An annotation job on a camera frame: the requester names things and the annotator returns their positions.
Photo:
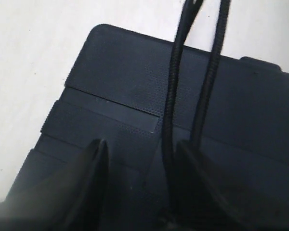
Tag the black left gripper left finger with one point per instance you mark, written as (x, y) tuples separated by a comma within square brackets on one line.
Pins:
[(69, 200)]

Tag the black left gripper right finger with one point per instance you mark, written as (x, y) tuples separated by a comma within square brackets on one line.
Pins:
[(211, 199)]

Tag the black plastic carry case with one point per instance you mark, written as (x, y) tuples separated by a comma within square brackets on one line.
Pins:
[(116, 92)]

